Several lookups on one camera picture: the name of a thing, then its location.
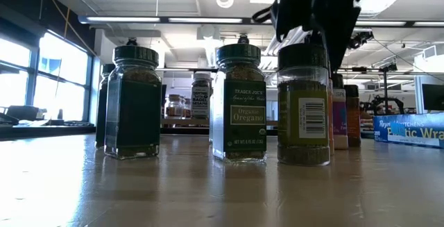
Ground orange spice jar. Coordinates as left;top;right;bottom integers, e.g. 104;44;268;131
327;60;336;155

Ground black lid orange label jar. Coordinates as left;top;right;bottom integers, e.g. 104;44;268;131
344;84;362;148

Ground black lid yellow-green label jar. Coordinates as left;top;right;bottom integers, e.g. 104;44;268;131
277;42;332;167

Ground green label spice jar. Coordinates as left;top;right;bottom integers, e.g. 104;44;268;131
94;63;109;149
103;45;162;160

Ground organic oregano spice jar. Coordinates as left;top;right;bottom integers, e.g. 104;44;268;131
212;43;268;162

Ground cork lid saffron glass jar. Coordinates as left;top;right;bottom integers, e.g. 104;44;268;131
164;94;185;119

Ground long ceiling light bar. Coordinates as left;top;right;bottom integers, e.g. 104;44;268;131
78;15;444;28

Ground background black robot arms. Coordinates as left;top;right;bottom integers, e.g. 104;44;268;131
360;94;406;116

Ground black computer monitor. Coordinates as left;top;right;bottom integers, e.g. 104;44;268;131
421;83;444;112

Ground blue plastic wrap box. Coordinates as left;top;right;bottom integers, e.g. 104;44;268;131
373;112;444;149

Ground black device on counter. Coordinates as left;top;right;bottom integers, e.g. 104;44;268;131
0;105;46;126

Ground dark window counter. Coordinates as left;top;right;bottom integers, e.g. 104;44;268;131
0;125;96;140

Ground black ceiling mounted camera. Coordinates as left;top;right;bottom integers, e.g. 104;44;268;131
348;31;375;51

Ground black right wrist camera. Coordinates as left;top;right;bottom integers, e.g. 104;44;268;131
270;0;308;42

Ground black metal stand frame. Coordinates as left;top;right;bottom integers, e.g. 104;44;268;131
338;62;398;115

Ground large window with dark frame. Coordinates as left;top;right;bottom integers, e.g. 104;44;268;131
0;28;95;124

